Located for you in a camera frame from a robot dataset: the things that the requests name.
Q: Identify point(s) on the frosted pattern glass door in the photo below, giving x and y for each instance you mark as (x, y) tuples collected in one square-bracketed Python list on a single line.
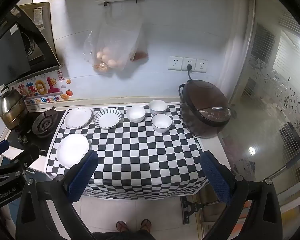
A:
[(277, 92)]

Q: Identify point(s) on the grey metal floor frame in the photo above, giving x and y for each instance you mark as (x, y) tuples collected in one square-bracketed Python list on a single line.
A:
[(190, 210)]

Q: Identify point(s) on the white plate faint print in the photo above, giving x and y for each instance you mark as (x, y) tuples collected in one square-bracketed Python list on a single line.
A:
[(78, 117)]

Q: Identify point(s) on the clear bag red contents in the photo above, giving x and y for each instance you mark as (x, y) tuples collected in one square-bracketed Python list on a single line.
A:
[(141, 52)]

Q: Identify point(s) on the steel steamer pot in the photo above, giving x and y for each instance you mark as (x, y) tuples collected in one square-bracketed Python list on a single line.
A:
[(10, 105)]

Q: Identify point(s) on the white bowl dark rim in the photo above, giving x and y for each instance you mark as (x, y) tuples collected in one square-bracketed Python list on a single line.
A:
[(161, 123)]

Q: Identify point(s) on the plain white plate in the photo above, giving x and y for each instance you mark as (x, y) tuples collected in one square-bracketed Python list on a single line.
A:
[(71, 150)]

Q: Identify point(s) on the clear plastic egg bag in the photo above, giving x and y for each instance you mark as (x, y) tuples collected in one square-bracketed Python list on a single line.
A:
[(115, 50)]

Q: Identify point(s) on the black steel range hood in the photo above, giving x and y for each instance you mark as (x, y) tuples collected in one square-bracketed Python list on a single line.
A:
[(10, 52)]

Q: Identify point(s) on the colourful wall sticker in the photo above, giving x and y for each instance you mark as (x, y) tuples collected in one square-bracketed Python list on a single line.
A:
[(40, 90)]

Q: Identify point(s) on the black white checkered cloth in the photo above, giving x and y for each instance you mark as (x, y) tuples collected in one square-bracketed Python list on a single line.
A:
[(140, 155)]

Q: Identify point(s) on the white bowl blue pattern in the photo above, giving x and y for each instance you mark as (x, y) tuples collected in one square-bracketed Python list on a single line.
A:
[(158, 106)]

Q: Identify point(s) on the black gas stove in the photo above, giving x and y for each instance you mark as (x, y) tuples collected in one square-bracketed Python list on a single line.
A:
[(45, 125)]

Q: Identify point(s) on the plain white bowl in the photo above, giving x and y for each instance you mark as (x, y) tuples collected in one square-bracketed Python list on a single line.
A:
[(135, 113)]

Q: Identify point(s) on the person's sandalled foot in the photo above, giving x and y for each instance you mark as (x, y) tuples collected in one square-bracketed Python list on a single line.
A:
[(121, 226), (145, 225)]

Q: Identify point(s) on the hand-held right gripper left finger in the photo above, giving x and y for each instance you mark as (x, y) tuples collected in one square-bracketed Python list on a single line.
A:
[(82, 175)]

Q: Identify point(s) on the person's right sandalled foot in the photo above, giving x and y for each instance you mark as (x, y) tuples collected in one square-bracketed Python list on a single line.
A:
[(145, 225)]

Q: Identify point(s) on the white wall power outlet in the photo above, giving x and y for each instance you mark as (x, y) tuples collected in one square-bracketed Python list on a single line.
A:
[(175, 63), (191, 62), (201, 66)]

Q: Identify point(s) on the person's left sandalled foot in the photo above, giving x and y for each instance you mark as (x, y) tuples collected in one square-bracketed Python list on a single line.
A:
[(121, 226)]

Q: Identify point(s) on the white plate black striped rim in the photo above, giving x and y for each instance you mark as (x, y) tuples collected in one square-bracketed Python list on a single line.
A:
[(107, 118)]

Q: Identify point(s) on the brown rice cooker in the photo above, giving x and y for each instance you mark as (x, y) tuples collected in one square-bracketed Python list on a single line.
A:
[(205, 105)]

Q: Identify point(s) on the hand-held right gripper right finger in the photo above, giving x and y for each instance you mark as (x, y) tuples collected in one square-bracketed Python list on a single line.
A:
[(215, 180)]

